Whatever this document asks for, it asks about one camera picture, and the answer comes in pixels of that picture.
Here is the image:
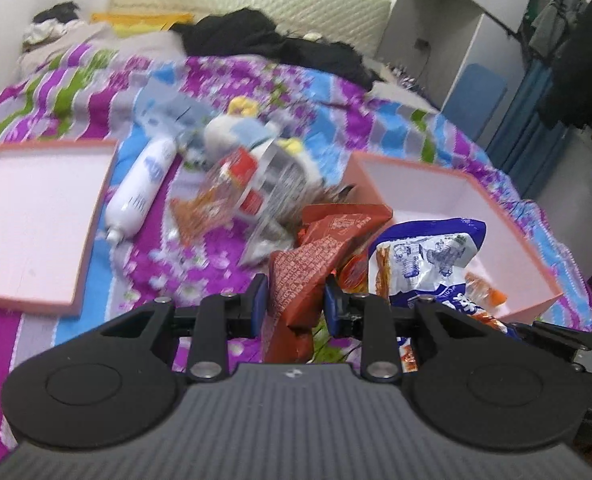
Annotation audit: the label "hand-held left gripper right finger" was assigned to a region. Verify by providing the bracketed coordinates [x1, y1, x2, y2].
[325, 276, 494, 383]

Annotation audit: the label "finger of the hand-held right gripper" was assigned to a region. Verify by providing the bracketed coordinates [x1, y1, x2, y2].
[510, 321, 592, 356]

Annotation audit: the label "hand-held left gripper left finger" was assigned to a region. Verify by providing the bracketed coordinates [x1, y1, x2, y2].
[98, 274, 269, 382]

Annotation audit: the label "small orange snack packet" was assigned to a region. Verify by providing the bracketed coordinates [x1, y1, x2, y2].
[338, 252, 371, 293]

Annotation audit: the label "orange-red snack packet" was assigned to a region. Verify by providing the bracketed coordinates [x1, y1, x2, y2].
[266, 202, 394, 363]

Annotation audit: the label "blue and white snack packet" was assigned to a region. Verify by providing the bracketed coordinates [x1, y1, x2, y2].
[367, 217, 512, 372]

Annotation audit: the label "pink cardboard box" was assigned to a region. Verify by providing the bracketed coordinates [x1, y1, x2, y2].
[341, 151, 564, 326]

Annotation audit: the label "clear snack packet red label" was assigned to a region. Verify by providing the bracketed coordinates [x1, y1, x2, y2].
[170, 145, 307, 266]

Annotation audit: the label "white plastic bottle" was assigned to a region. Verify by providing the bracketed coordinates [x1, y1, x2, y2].
[103, 137, 177, 243]

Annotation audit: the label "blue and yellow plush doll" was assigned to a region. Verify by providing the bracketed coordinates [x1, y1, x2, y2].
[203, 97, 327, 201]

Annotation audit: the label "blue curtain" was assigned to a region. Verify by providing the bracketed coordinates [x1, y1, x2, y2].
[496, 60, 572, 196]

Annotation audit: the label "pale blue wipes packet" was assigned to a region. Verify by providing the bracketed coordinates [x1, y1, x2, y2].
[136, 80, 217, 161]

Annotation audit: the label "pink box lid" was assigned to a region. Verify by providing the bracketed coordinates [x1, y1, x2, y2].
[0, 139, 120, 317]

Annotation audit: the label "black clothing heap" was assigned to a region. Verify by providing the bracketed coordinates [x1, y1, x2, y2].
[170, 7, 384, 91]

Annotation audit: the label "dark hanging clothes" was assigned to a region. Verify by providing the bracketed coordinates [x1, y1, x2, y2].
[528, 0, 592, 186]

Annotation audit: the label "purple printed blanket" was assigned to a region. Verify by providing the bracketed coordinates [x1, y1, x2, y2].
[0, 42, 592, 461]

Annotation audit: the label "cream quilted headboard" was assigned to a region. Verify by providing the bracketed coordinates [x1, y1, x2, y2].
[110, 0, 393, 58]

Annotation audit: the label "yellow pillow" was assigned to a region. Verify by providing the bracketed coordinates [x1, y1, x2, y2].
[92, 11, 197, 36]

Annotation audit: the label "grey bed sheet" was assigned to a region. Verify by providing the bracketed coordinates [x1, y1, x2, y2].
[18, 22, 187, 78]

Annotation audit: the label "white cabinet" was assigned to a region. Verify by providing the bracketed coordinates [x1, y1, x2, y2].
[376, 0, 539, 111]

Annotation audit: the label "dark and white clothes pile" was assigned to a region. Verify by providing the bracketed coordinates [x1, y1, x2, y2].
[23, 2, 89, 46]

